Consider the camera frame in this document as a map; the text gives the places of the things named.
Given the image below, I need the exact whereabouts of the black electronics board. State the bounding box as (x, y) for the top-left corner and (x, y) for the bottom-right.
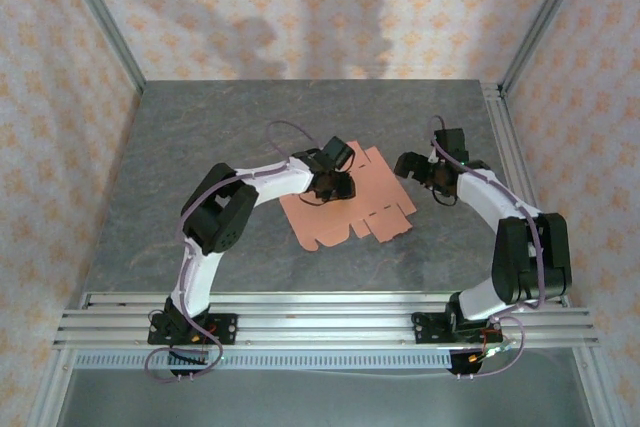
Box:
(167, 346), (211, 379)

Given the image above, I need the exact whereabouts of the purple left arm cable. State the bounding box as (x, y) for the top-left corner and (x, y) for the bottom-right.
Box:
(143, 119), (324, 383)

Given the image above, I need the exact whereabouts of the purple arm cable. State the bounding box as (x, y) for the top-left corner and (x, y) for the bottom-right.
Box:
(428, 115), (547, 379)
(143, 119), (324, 383)

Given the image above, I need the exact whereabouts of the aluminium side rail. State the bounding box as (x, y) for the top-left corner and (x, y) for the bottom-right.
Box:
(481, 80), (571, 308)

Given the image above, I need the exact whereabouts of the aluminium mounting rail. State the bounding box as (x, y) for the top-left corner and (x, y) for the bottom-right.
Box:
(52, 290), (601, 351)

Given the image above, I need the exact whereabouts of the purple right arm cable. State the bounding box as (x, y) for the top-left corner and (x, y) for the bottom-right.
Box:
(428, 115), (547, 379)

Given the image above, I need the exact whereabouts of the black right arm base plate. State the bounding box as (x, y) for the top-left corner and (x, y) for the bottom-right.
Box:
(411, 311), (503, 346)

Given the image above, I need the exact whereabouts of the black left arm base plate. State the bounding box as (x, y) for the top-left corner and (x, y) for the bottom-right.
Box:
(147, 313), (238, 347)

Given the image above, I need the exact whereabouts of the grey slotted cable duct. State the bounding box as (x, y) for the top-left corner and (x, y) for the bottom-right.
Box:
(73, 350), (454, 371)

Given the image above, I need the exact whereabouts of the aluminium frame post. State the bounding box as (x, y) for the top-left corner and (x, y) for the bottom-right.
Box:
(498, 0), (596, 93)
(53, 0), (147, 96)

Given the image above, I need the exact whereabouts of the aluminium frame leg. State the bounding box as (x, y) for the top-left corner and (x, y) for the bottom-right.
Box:
(27, 346), (76, 427)
(572, 346), (629, 427)

